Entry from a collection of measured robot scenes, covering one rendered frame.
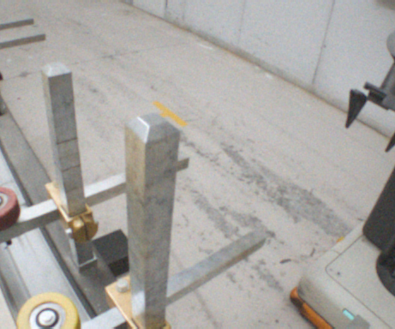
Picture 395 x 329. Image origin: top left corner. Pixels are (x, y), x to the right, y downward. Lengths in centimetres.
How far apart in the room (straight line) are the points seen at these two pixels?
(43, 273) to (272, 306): 102
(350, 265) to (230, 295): 52
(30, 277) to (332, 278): 103
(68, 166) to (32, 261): 39
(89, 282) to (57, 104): 38
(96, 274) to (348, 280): 97
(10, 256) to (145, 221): 64
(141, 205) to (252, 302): 130
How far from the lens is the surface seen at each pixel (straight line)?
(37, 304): 51
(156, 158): 31
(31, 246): 96
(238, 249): 68
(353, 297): 141
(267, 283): 168
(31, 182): 101
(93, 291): 75
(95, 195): 72
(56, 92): 53
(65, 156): 58
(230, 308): 157
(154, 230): 37
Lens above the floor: 133
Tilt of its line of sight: 38 degrees down
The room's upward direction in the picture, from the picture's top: 7 degrees clockwise
